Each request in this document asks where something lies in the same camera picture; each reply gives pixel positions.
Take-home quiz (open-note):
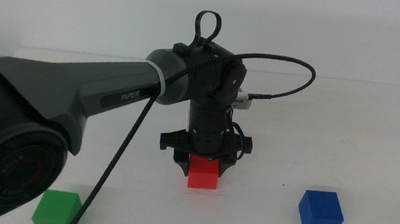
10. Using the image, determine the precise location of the red cube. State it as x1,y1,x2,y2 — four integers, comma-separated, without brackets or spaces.
186,154,221,191

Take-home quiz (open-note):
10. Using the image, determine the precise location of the blue cube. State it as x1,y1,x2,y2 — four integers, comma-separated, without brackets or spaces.
296,189,347,224

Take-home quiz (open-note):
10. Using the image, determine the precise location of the green cube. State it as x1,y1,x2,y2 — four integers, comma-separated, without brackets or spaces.
30,187,84,224

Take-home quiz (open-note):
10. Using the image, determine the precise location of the white zip tie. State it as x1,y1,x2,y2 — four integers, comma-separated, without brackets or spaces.
141,59,169,97

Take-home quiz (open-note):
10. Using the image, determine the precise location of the thin black cable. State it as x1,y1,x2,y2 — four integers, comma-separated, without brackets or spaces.
226,120,249,162

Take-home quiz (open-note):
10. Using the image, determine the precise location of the black looped cable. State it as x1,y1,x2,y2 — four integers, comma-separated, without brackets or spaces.
190,9,224,52

